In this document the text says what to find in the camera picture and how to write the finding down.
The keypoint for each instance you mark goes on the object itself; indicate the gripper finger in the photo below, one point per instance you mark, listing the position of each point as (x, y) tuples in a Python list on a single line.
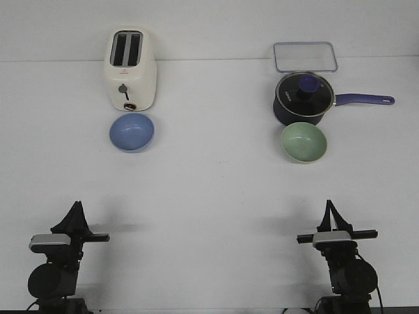
[(66, 226), (83, 225), (340, 223), (325, 225)]

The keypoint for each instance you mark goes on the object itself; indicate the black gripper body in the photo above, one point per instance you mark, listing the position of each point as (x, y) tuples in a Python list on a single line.
[(69, 250), (346, 247)]

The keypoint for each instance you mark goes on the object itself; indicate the green bowl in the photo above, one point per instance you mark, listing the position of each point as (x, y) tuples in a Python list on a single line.
[(303, 142)]

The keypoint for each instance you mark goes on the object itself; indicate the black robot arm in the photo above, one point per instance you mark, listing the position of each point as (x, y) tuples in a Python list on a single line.
[(53, 284), (352, 278)]

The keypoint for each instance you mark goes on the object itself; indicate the blue bowl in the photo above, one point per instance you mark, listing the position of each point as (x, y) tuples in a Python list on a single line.
[(132, 132)]

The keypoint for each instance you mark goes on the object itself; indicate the dark blue saucepan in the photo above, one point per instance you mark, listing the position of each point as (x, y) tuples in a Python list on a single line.
[(287, 118)]

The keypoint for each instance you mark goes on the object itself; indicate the glass pot lid blue knob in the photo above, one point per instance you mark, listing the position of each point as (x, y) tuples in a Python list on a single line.
[(305, 94)]

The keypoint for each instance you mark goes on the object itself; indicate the cream two-slot toaster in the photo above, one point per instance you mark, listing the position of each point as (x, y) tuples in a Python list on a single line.
[(130, 69)]

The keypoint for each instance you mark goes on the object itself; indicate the clear container with blue rim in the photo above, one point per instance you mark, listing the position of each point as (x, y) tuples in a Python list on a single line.
[(316, 57)]

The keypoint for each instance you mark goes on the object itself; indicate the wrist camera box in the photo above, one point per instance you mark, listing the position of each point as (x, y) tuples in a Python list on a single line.
[(330, 237), (46, 243)]

